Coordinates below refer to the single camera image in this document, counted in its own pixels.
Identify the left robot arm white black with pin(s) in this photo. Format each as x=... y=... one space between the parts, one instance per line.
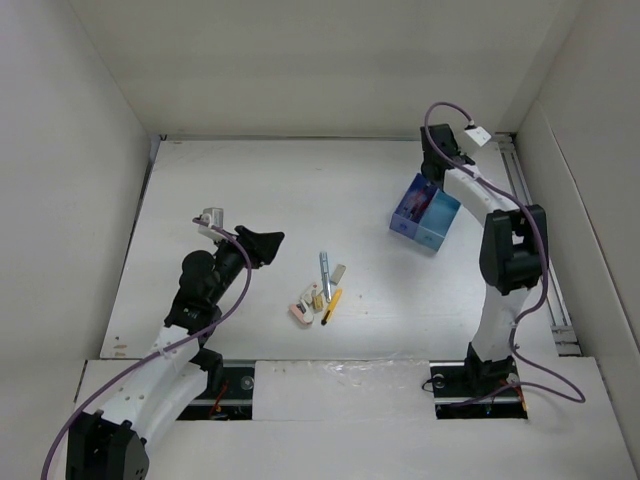
x=116 y=441

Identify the white grey correction tape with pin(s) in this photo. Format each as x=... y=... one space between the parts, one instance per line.
x=304 y=306

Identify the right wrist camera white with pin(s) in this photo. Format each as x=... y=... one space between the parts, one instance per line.
x=476 y=137

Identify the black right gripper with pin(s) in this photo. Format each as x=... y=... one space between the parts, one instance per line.
x=456 y=149

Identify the blue two-compartment container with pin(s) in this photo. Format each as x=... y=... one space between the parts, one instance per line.
x=429 y=228

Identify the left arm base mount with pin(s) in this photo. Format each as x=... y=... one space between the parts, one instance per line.
x=232 y=401

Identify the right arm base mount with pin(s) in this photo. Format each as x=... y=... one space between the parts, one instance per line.
x=463 y=392

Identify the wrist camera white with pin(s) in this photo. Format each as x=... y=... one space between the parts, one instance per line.
x=210 y=223
x=476 y=137

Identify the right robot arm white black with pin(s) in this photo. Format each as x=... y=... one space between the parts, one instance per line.
x=513 y=258

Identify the grey eraser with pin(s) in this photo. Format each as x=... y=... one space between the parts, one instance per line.
x=338 y=273

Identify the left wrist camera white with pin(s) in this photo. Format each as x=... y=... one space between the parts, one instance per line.
x=210 y=223

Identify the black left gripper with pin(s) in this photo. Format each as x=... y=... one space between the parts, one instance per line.
x=260 y=246

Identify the red pen white cap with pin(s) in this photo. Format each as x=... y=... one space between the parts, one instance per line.
x=426 y=194

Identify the white eraser red label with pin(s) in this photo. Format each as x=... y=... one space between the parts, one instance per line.
x=311 y=291

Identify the aluminium rail right side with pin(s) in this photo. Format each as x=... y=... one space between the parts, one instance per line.
x=562 y=329

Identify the red pen thin slanted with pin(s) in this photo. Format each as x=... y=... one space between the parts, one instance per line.
x=412 y=204

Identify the pink white correction tape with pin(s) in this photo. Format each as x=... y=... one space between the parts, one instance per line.
x=305 y=320

